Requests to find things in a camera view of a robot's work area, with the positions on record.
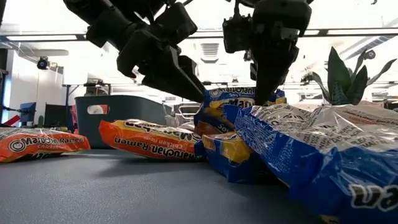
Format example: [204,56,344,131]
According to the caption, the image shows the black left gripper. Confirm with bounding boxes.
[116,28,206,104]

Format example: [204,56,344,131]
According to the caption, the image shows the blue Maruchan soy ramen pack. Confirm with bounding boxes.
[194,132,280,185]
[193,86,287,136]
[223,104,398,224]

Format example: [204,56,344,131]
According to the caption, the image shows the red handled clamp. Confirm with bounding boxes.
[4,114,21,127]

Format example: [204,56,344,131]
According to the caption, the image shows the orange Maruchan chicken ramen pack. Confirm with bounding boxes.
[98,119,205,162]
[0,126,91,163]

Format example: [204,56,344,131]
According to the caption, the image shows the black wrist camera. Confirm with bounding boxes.
[221,1,253,54]
[154,1,198,47]

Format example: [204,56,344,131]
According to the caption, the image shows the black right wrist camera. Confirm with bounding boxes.
[221,1,253,54]

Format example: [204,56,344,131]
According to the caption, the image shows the white ceiling vent duct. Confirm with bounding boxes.
[200,42,220,64]

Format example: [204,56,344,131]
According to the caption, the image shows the black metal table frame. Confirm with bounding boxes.
[62,81,111,106]
[201,80,230,90]

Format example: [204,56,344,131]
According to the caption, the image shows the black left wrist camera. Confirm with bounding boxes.
[154,1,198,47]

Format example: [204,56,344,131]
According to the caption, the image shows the black desk monitors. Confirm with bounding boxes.
[43,103,75,129]

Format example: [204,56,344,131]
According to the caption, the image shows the long ceiling light strip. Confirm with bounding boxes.
[0,27,398,42]

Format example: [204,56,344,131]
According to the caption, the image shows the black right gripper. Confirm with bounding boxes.
[249,0,313,106]

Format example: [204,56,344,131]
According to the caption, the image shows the green snake plant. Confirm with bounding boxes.
[310,45,398,106]

